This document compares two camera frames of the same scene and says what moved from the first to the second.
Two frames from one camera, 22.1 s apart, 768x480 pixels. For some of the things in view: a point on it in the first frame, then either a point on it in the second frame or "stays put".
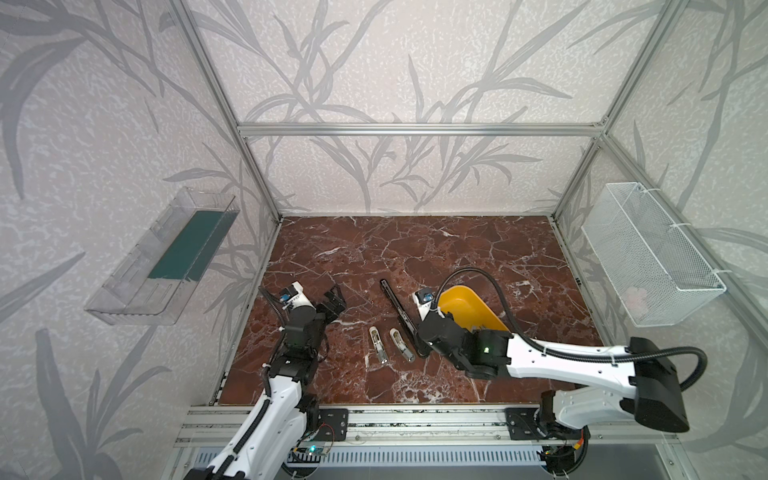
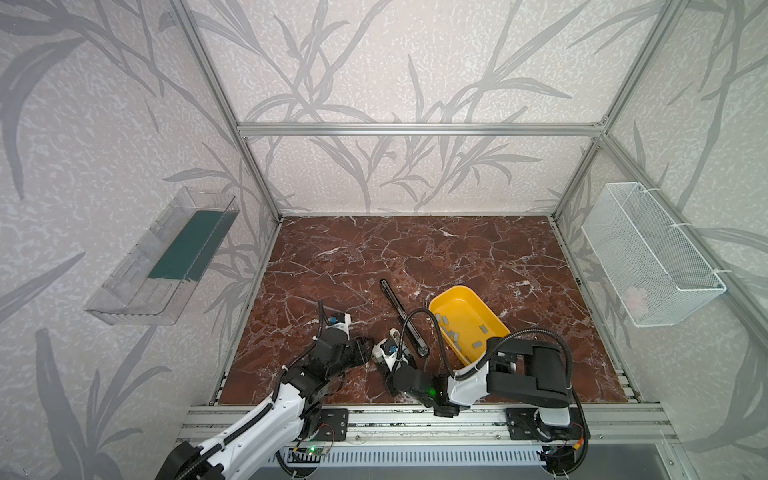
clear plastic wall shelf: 168,265 stays put
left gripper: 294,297 -> 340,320
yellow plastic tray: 462,302 stays put
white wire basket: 657,271 stays put
